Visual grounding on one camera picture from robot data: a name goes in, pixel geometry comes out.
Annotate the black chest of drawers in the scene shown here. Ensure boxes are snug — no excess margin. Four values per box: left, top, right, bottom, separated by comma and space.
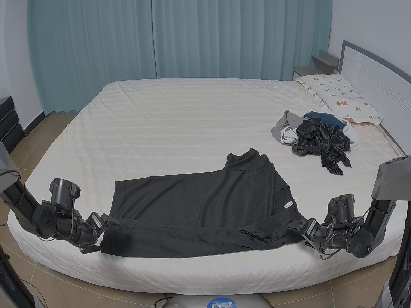
0, 96, 27, 155

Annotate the bed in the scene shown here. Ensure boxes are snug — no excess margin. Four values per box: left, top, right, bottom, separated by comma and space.
7, 40, 411, 296

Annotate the grey bedside table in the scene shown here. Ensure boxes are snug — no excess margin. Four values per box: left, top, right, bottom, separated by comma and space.
293, 51, 340, 82

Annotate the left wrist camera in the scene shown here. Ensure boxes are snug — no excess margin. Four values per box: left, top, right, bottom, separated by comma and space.
89, 211, 110, 230

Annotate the grey garment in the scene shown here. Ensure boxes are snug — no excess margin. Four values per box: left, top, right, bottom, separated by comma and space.
271, 110, 305, 146

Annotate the white garment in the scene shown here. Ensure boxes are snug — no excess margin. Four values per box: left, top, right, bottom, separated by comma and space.
340, 121, 359, 151

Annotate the dark blue garment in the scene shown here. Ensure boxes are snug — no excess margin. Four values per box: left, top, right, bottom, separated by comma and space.
303, 111, 347, 130

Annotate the white printed pillow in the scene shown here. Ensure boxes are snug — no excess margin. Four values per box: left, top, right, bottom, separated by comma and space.
295, 74, 384, 123

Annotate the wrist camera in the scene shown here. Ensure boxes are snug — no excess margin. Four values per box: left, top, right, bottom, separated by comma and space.
89, 211, 110, 230
299, 218, 320, 237

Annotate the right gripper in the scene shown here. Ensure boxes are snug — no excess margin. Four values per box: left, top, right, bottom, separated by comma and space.
304, 227, 334, 252

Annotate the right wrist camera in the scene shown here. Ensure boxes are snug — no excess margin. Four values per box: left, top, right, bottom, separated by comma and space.
299, 218, 320, 237

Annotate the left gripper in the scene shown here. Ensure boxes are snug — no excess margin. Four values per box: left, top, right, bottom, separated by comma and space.
71, 219, 106, 246

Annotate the black T-shirt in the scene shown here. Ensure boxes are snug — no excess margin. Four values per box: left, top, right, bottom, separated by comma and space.
100, 149, 307, 258

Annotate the blue-green curtain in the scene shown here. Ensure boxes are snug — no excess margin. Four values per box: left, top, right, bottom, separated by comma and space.
27, 0, 331, 115

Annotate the black satin garment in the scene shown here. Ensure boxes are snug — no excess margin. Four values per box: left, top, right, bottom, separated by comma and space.
292, 118, 352, 176

